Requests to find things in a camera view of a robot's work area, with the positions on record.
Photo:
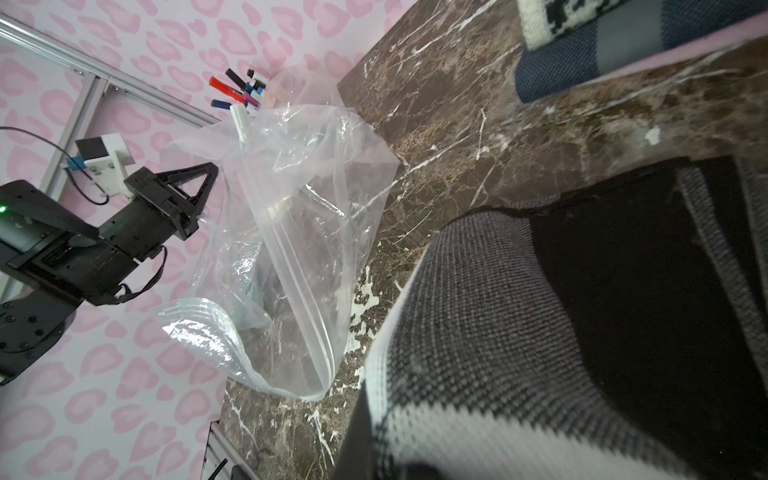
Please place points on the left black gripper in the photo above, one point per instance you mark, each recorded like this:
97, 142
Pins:
47, 247

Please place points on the clear plastic vacuum bag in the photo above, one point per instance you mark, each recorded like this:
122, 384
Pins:
290, 223

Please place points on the black white houndstooth knit blanket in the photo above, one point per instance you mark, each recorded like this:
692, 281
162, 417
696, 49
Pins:
543, 21

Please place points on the grey plaid blanket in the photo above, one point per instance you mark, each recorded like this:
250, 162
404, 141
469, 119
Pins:
617, 331

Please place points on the navy plaid blanket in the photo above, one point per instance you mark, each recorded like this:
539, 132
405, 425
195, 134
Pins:
630, 32

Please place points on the pink fluffy blanket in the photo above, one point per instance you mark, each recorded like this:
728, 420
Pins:
734, 35

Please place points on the blue marker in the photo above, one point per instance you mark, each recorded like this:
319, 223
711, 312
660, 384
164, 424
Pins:
219, 104

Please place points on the red marker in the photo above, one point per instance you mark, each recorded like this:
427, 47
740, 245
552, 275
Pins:
226, 89

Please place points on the black cap marker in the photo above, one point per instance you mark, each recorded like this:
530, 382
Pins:
236, 79

